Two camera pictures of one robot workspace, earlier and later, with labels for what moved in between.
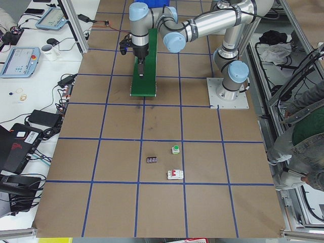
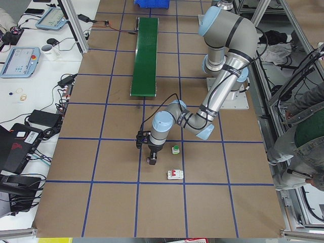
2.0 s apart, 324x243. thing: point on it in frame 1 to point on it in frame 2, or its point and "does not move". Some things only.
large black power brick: [45, 118] does not move
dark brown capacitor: [152, 160] does not move
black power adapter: [85, 18] does not move
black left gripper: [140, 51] to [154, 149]
